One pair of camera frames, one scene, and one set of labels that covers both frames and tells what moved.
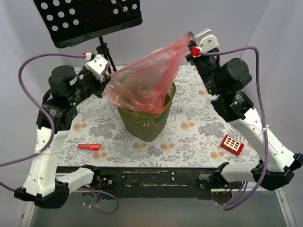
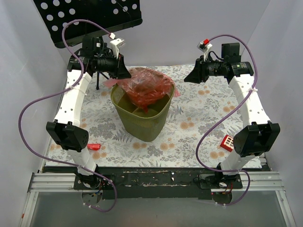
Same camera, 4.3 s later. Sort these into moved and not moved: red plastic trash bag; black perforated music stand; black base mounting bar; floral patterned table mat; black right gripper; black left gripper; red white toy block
Moved: red plastic trash bag; black right gripper; black left gripper
Not moved: black perforated music stand; black base mounting bar; floral patterned table mat; red white toy block
